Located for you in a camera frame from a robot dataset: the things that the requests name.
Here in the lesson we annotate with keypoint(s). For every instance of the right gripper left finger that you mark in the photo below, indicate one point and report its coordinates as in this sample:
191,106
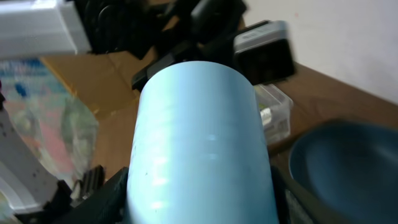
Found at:
105,206

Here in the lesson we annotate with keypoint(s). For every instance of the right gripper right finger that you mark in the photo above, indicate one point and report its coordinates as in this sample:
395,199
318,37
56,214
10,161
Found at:
296,205

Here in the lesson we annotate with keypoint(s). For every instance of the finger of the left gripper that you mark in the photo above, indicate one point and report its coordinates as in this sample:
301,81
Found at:
184,51

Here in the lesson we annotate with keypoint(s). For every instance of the dark blue plate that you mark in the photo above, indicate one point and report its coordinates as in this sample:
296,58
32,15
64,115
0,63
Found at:
351,167

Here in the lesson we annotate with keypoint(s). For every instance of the light blue cup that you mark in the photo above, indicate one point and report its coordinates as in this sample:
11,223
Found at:
199,154

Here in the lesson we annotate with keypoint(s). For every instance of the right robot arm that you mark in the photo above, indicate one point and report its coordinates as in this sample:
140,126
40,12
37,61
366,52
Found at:
35,195

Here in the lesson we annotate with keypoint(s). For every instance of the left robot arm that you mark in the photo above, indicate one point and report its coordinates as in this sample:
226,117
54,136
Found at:
178,31

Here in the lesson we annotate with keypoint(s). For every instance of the clear plastic bin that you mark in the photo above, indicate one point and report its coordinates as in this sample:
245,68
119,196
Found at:
275,107

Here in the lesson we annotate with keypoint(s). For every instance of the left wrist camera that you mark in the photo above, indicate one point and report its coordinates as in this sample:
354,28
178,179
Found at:
263,54

